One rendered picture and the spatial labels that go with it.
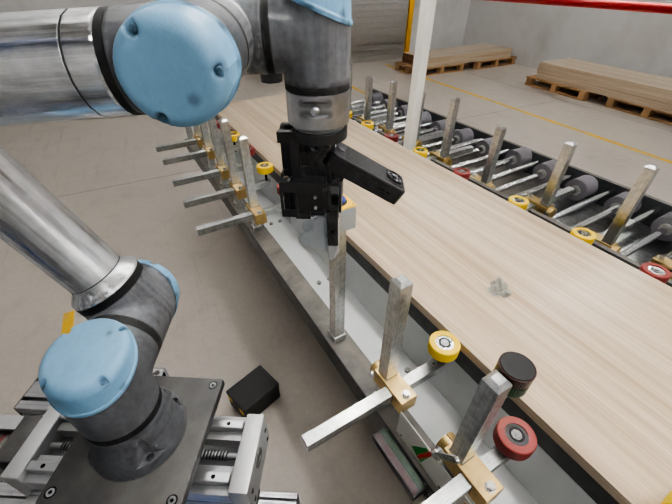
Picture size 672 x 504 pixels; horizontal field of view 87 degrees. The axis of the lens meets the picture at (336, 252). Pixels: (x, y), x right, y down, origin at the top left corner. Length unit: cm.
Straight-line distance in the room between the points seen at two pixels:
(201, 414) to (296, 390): 123
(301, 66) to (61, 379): 48
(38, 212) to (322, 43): 43
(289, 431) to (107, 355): 136
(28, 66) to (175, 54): 11
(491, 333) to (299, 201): 73
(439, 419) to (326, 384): 87
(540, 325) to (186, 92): 104
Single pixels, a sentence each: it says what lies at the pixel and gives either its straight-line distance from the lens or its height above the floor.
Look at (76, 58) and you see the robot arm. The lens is 33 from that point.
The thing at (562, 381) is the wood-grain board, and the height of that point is 90.
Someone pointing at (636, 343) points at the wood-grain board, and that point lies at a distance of 124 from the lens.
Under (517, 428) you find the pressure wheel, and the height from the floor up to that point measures 90.
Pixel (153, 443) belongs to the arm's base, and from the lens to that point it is 69.
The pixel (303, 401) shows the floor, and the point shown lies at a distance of 191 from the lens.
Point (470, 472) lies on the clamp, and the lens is 89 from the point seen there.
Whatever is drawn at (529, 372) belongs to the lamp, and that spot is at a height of 115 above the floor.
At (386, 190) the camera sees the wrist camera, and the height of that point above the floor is 144.
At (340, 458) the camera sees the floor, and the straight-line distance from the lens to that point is 179.
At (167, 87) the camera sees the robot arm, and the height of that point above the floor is 161.
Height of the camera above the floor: 167
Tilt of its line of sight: 38 degrees down
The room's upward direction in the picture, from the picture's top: straight up
